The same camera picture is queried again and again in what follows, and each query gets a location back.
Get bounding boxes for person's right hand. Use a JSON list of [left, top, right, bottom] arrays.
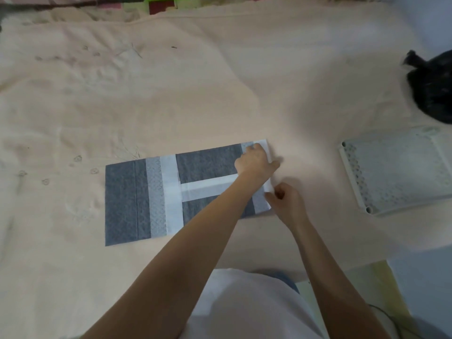
[[264, 182, 311, 233]]

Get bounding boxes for person's left hand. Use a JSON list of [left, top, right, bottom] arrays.
[[234, 143, 282, 188]]

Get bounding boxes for grey and white striped cloth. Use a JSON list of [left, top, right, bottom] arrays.
[[105, 138, 275, 247]]

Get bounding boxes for person's right forearm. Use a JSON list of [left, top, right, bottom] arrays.
[[289, 219, 391, 339]]

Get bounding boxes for person's left forearm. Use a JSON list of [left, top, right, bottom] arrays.
[[81, 172, 265, 339]]

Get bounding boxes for person's blue trousers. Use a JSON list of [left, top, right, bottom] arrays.
[[259, 271, 301, 295]]

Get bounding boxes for person's white shirt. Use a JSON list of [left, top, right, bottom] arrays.
[[178, 268, 326, 339]]

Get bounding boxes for white perforated plastic basket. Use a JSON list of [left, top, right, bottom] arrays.
[[339, 125, 452, 218]]

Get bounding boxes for beige bed sheet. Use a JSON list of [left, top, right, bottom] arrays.
[[0, 0, 452, 339]]

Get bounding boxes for pale green mat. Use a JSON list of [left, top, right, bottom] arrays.
[[296, 259, 426, 339]]

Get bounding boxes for black plastic bag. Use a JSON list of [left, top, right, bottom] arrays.
[[400, 49, 452, 125]]

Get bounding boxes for thin black cable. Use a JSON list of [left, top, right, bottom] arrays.
[[367, 303, 426, 339]]

